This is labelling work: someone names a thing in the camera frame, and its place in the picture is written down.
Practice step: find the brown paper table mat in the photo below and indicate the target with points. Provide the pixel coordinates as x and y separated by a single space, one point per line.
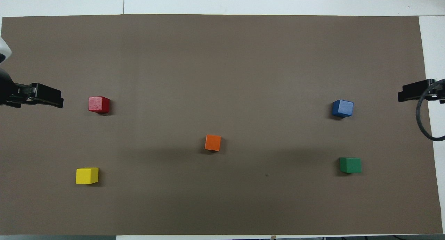
222 76

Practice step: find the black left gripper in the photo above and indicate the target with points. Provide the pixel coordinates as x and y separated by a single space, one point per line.
8 92

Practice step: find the orange wooden cube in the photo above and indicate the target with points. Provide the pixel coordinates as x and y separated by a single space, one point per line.
212 142

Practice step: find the blue wooden cube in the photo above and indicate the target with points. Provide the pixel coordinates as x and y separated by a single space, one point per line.
342 108

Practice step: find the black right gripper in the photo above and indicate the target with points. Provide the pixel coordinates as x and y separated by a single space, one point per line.
440 91

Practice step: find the green wooden cube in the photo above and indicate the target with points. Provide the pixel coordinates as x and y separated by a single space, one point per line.
350 165

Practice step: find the red wooden cube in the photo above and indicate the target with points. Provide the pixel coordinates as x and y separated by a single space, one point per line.
99 104

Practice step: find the yellow wooden cube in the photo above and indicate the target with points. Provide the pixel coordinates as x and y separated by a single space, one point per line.
87 175

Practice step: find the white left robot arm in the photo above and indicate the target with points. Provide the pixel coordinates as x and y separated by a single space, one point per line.
3 50

